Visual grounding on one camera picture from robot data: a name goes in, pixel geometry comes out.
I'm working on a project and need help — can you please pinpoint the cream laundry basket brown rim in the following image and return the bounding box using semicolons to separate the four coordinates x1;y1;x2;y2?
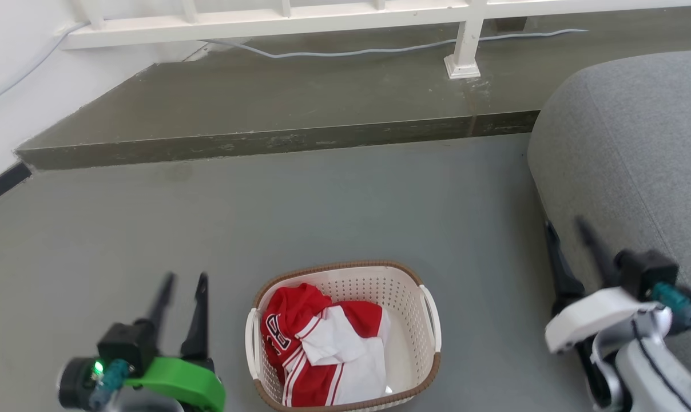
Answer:
245;260;442;412

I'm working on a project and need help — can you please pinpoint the red white baseball jersey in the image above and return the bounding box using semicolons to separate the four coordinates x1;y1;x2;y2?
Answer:
261;283;391;407

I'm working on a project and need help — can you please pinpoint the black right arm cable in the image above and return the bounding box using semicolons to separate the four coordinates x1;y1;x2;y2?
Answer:
630;318;691;412

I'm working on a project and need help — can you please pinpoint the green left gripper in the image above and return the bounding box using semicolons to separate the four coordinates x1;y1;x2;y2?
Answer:
122;272;227;412

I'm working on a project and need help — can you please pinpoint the grey floor cable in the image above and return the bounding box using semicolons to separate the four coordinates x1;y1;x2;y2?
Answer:
202;29;589;60

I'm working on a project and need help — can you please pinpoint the white railing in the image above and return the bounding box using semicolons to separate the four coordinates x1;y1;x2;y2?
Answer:
62;0;691;80

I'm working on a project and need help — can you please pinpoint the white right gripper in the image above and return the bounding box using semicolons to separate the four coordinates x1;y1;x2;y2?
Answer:
544;216;666;354

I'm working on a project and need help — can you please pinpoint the black baseboard strip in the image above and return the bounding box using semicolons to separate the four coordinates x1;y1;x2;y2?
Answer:
0;161;33;210

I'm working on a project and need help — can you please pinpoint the grey fabric sofa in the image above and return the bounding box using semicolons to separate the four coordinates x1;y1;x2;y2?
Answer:
527;50;691;395

